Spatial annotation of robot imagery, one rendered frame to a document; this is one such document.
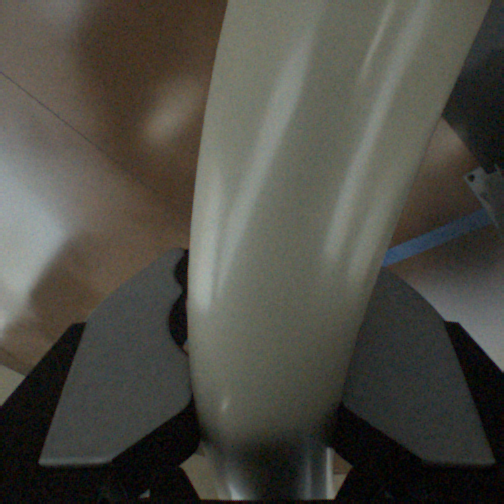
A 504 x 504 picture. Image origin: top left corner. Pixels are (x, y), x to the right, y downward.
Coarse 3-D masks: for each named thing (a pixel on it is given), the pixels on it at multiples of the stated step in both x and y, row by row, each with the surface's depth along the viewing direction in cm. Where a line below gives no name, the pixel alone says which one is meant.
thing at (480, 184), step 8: (480, 168) 132; (496, 168) 128; (464, 176) 136; (472, 176) 134; (480, 176) 134; (488, 176) 133; (496, 176) 130; (472, 184) 138; (480, 184) 137; (488, 184) 131; (496, 184) 128; (480, 192) 139; (488, 192) 129; (496, 192) 126; (480, 200) 142; (488, 200) 135; (496, 200) 124; (488, 208) 144; (496, 208) 123; (496, 216) 121; (496, 224) 149
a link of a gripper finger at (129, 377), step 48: (144, 288) 10; (96, 336) 9; (144, 336) 9; (96, 384) 7; (144, 384) 7; (48, 432) 6; (96, 432) 6; (144, 432) 6; (192, 432) 7; (144, 480) 7
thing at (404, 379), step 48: (384, 288) 10; (384, 336) 9; (432, 336) 8; (384, 384) 7; (432, 384) 7; (336, 432) 7; (384, 432) 6; (432, 432) 6; (480, 432) 6; (384, 480) 7
